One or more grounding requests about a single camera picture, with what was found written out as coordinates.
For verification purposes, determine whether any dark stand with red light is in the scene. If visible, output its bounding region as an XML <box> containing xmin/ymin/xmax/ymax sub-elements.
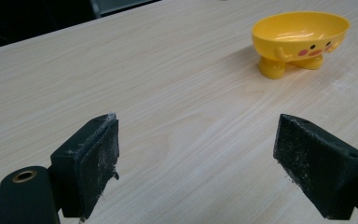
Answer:
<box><xmin>0</xmin><ymin>0</ymin><xmax>162</xmax><ymax>52</ymax></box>

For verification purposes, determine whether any yellow duck-face footed bowl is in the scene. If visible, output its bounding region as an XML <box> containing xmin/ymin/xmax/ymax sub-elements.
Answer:
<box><xmin>251</xmin><ymin>11</ymin><xmax>351</xmax><ymax>80</ymax></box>

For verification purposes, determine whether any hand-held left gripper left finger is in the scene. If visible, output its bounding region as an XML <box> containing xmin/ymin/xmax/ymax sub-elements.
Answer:
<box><xmin>49</xmin><ymin>112</ymin><xmax>120</xmax><ymax>221</ymax></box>

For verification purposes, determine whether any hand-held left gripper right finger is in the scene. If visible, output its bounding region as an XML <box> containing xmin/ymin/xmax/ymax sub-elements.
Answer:
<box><xmin>272</xmin><ymin>113</ymin><xmax>358</xmax><ymax>221</ymax></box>

